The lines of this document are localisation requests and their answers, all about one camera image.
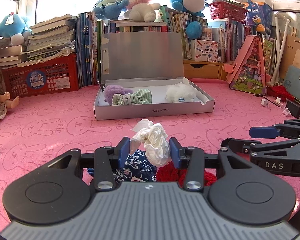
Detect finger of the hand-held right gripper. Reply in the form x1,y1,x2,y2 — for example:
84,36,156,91
220,138,300,157
249,119,300,139

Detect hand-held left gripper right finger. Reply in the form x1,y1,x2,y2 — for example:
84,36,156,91
169,137,253,192

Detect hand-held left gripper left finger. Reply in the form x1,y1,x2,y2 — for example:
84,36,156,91
49,137,130,192

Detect red knitted pouch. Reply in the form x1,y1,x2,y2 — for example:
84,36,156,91
156,161,217,188

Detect navy floral cloth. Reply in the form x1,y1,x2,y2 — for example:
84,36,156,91
87,149,157,182

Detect white cloth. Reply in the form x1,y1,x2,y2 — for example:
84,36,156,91
130,119,171,167

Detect green checked cloth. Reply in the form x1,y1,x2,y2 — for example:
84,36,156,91
112,89,153,106

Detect white fluffy plush toy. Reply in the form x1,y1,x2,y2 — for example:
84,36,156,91
165,84,198,103

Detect purple plush toy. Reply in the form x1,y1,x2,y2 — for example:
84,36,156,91
104,84,134,104

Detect silver cardboard box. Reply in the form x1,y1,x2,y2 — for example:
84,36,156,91
94,32,215,120

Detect black power adapter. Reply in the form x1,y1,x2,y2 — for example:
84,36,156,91
286,101,300,118

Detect red knitted cloth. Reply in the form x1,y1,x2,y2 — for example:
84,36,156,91
267,85,295,102

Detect pink triangular toy house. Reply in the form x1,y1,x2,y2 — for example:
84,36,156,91
224,35,267,96

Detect leaning thin picture books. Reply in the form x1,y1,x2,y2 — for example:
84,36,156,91
261,37,277,83

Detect pink bunny-print blanket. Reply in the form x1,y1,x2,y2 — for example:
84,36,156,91
0,77,300,230

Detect wooden drawer unit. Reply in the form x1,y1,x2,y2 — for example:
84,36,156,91
183,60,232,80

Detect brown cardboard box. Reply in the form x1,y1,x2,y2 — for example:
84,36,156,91
279,34,300,80

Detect white pipe rack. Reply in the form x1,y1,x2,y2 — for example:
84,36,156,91
270,12,297,85

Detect colourful printed carton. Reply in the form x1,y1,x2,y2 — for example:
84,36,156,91
190,39,219,62

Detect row of upright books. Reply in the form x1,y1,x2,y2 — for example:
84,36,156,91
76,5,255,88

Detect red plastic crate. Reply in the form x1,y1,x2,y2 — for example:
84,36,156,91
1,54,80,98

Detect small clear jar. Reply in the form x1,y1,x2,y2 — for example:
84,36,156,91
201,25,213,40

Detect blue printed carton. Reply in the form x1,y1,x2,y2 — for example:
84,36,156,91
242,0,274,34

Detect round blue plush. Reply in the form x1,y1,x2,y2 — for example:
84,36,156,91
185,20,203,40

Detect red plastic basket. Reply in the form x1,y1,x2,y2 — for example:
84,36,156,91
209,1,248,24

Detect stack of flat books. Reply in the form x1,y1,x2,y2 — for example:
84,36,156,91
0,15,77,68

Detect blue elephant plush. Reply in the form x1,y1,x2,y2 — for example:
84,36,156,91
92,0,129,20

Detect pink and white bunny plush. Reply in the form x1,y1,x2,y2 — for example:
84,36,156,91
119,0,161,22

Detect blue plush with tag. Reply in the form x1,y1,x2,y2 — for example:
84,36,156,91
0,11,32,47

